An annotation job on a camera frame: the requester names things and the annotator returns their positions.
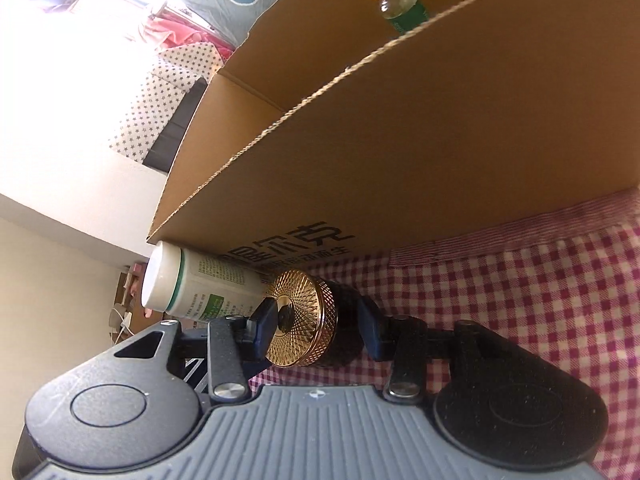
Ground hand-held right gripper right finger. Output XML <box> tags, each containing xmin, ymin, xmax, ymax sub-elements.
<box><xmin>357</xmin><ymin>297</ymin><xmax>525</xmax><ymax>405</ymax></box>

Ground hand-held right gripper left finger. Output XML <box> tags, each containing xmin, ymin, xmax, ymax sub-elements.
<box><xmin>112</xmin><ymin>297</ymin><xmax>278</xmax><ymax>405</ymax></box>

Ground black jar with gold lid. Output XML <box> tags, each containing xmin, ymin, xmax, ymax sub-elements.
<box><xmin>263</xmin><ymin>270</ymin><xmax>371</xmax><ymax>368</ymax></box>

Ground brown cardboard box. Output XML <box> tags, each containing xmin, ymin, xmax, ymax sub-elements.
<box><xmin>146</xmin><ymin>0</ymin><xmax>640</xmax><ymax>281</ymax></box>

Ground white bottle with green label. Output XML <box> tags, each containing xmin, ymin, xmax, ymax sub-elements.
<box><xmin>141</xmin><ymin>240</ymin><xmax>271</xmax><ymax>326</ymax></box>

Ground pink checked bed sheet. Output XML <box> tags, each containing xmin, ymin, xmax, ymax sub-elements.
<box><xmin>247</xmin><ymin>192</ymin><xmax>640</xmax><ymax>476</ymax></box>

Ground white star-print cloth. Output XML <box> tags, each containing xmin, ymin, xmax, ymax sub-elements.
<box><xmin>107</xmin><ymin>42</ymin><xmax>236</xmax><ymax>161</ymax></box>

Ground pink hanging clothes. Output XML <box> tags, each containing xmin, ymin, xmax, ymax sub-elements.
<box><xmin>142</xmin><ymin>12</ymin><xmax>236</xmax><ymax>63</ymax></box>

